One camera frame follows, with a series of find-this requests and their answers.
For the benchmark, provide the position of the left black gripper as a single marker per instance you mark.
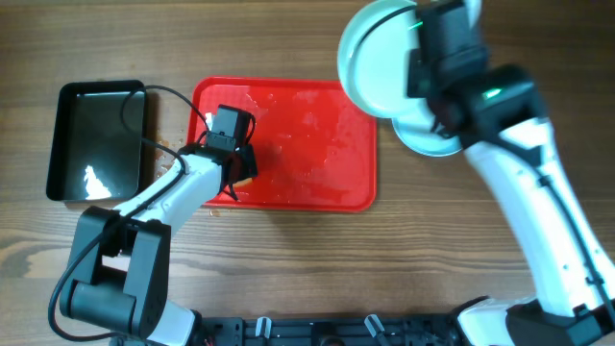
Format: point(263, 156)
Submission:
point(247, 169)

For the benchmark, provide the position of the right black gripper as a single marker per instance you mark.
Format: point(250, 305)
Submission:
point(410, 85)

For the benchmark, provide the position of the orange green scrub sponge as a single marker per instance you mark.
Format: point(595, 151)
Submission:
point(244, 182)

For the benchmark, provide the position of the light blue plate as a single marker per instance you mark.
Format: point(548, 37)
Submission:
point(373, 56)
point(420, 132)

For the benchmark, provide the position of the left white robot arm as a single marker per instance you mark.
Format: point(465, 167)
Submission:
point(116, 280)

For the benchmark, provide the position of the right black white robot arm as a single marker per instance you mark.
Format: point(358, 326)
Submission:
point(504, 131)

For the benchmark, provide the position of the red plastic tray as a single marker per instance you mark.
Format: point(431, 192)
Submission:
point(315, 149)

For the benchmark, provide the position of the black water tray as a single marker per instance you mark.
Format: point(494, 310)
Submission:
point(96, 149)

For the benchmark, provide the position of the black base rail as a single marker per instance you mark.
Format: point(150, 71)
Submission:
point(414, 330)

